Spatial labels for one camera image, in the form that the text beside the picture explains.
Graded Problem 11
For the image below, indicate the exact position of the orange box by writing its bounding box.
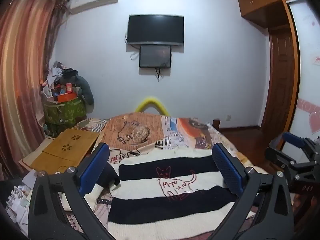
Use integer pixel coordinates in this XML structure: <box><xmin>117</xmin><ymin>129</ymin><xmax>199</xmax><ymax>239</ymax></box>
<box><xmin>57</xmin><ymin>92</ymin><xmax>77</xmax><ymax>103</ymax></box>

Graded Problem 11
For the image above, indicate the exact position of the wooden lap table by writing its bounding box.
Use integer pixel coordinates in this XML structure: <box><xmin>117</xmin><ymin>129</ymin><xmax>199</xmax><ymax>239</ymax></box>
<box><xmin>19</xmin><ymin>129</ymin><xmax>100</xmax><ymax>176</ymax></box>

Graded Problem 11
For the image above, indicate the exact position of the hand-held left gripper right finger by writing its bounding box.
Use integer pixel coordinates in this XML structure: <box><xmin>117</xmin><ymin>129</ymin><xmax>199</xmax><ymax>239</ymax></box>
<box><xmin>207</xmin><ymin>142</ymin><xmax>294</xmax><ymax>240</ymax></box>

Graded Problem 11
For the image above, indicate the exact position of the large black wall television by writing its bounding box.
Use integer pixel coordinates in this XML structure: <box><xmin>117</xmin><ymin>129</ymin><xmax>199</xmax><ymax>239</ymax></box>
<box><xmin>126</xmin><ymin>14</ymin><xmax>185</xmax><ymax>47</ymax></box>

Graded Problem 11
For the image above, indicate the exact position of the white air conditioner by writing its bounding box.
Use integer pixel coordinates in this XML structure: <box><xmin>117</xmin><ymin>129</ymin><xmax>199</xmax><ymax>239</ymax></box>
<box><xmin>69</xmin><ymin>0</ymin><xmax>121</xmax><ymax>14</ymax></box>

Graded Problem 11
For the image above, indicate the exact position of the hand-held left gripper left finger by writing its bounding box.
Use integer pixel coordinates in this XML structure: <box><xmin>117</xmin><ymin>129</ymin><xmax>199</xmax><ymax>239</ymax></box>
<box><xmin>28</xmin><ymin>142</ymin><xmax>118</xmax><ymax>240</ymax></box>

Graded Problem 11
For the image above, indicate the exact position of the striped orange curtain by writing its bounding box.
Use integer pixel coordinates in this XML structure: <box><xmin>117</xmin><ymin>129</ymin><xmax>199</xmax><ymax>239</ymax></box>
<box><xmin>0</xmin><ymin>0</ymin><xmax>68</xmax><ymax>180</ymax></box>

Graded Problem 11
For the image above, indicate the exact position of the wooden door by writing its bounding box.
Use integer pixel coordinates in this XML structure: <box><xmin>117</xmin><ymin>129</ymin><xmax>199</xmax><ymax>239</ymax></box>
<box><xmin>260</xmin><ymin>26</ymin><xmax>300</xmax><ymax>150</ymax></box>

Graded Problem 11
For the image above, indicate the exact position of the small black wall monitor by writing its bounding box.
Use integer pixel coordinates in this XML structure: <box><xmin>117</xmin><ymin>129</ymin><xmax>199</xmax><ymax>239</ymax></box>
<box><xmin>139</xmin><ymin>44</ymin><xmax>172</xmax><ymax>68</ymax></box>

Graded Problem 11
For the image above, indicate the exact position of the yellow foam tube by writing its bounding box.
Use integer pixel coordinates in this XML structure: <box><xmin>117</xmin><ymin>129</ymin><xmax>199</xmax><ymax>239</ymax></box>
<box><xmin>135</xmin><ymin>96</ymin><xmax>170</xmax><ymax>117</ymax></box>

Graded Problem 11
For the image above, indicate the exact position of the black and white striped sweater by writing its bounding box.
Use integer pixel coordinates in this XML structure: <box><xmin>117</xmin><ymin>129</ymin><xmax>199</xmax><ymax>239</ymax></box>
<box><xmin>61</xmin><ymin>147</ymin><xmax>269</xmax><ymax>240</ymax></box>

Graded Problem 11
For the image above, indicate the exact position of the pile of clothes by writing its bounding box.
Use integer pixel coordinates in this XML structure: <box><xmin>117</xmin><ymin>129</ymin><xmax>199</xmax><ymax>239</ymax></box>
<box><xmin>40</xmin><ymin>60</ymin><xmax>80</xmax><ymax>98</ymax></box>

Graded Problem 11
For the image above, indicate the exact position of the newspaper print bed sheet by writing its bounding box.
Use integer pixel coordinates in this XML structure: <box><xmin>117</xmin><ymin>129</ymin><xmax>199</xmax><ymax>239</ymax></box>
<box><xmin>62</xmin><ymin>114</ymin><xmax>274</xmax><ymax>240</ymax></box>

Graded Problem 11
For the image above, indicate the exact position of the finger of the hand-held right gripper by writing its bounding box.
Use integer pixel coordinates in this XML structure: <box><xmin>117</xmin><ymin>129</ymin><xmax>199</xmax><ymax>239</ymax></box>
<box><xmin>265</xmin><ymin>144</ymin><xmax>316</xmax><ymax>181</ymax></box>
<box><xmin>282</xmin><ymin>132</ymin><xmax>320</xmax><ymax>155</ymax></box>

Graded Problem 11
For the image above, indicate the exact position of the pink heart sticker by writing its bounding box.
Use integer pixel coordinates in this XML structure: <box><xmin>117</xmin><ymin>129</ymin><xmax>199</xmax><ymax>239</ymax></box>
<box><xmin>296</xmin><ymin>99</ymin><xmax>320</xmax><ymax>134</ymax></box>

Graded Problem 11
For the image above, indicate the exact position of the white wardrobe door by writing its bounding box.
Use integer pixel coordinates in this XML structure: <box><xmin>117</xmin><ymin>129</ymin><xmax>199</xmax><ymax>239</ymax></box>
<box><xmin>282</xmin><ymin>0</ymin><xmax>320</xmax><ymax>142</ymax></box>

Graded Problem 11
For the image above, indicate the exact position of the green fabric storage box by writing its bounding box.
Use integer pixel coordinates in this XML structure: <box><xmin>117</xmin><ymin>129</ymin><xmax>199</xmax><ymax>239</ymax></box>
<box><xmin>43</xmin><ymin>97</ymin><xmax>87</xmax><ymax>131</ymax></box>

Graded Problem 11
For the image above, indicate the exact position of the wooden overhead cabinet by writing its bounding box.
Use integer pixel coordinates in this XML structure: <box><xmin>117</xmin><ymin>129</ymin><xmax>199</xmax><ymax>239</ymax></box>
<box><xmin>237</xmin><ymin>0</ymin><xmax>303</xmax><ymax>28</ymax></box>

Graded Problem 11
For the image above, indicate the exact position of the grey plush toy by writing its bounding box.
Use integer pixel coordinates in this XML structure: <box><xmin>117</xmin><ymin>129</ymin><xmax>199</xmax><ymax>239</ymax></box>
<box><xmin>74</xmin><ymin>75</ymin><xmax>95</xmax><ymax>105</ymax></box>

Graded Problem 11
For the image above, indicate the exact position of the pile of papers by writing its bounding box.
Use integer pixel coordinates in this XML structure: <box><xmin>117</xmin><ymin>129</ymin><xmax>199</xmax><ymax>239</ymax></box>
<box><xmin>5</xmin><ymin>170</ymin><xmax>36</xmax><ymax>230</ymax></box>

